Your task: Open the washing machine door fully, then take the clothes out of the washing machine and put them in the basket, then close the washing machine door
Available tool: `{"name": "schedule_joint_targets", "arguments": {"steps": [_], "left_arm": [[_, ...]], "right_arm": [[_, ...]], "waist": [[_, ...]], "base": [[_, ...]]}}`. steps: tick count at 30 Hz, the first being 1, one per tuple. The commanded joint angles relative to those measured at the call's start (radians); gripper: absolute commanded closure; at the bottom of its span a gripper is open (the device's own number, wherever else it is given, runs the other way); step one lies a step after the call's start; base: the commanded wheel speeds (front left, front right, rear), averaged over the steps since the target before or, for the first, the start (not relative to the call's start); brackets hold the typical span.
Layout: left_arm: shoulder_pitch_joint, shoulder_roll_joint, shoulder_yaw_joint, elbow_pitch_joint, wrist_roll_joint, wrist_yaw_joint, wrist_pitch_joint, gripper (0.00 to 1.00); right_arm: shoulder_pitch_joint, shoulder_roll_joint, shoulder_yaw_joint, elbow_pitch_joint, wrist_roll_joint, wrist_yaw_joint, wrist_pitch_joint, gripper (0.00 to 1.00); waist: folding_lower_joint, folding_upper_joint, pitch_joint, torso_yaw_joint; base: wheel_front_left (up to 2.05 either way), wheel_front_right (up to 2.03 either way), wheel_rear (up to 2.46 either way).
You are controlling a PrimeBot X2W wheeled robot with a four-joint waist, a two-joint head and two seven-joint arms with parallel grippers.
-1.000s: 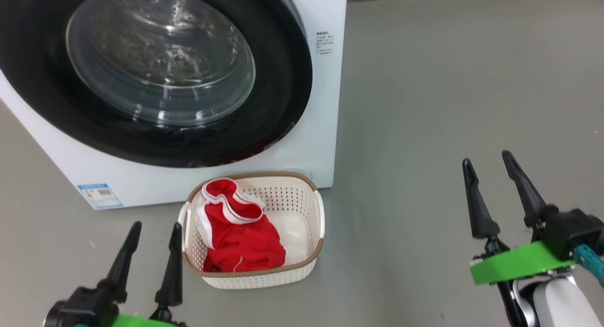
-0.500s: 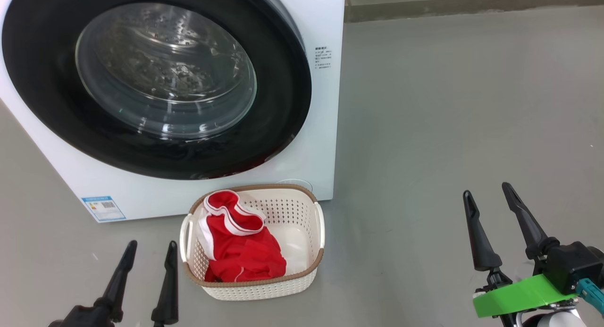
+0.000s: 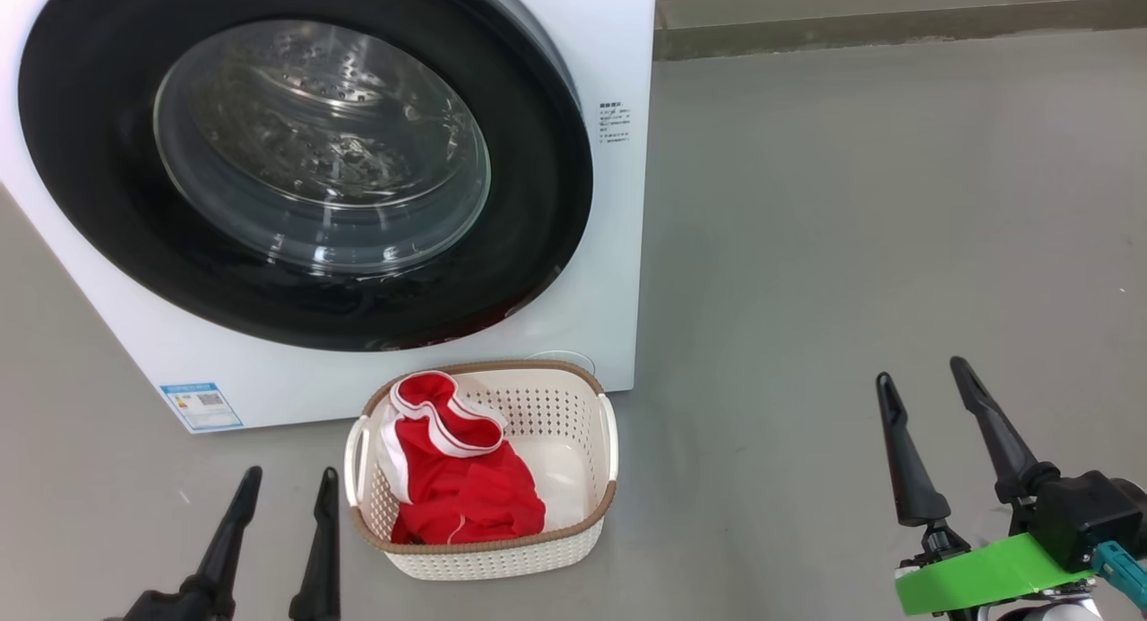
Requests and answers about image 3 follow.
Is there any white front-load washing machine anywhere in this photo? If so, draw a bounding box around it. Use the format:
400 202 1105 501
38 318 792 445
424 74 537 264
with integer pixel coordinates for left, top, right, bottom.
0 0 657 434

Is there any teal cable connector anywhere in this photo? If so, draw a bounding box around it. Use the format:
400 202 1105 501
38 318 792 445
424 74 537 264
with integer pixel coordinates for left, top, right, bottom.
1091 540 1147 608

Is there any black-rimmed glass washer door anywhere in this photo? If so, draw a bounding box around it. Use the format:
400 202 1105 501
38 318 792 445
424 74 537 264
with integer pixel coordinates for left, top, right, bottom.
18 0 594 351

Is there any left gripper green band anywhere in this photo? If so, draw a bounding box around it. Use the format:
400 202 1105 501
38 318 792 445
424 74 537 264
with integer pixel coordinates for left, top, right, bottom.
103 466 341 621

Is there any red garment with white trim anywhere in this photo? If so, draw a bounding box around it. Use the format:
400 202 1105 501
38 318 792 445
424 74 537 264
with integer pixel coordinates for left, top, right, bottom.
381 371 548 547

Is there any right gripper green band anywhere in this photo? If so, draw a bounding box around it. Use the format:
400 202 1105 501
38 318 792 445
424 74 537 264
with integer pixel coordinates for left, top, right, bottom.
876 357 1146 616

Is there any cream perforated laundry basket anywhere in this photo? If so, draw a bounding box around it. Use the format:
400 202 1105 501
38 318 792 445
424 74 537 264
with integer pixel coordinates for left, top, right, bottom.
344 359 619 582

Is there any blue energy label sticker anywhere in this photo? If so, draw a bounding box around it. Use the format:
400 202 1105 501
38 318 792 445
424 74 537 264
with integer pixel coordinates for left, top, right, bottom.
160 383 245 433

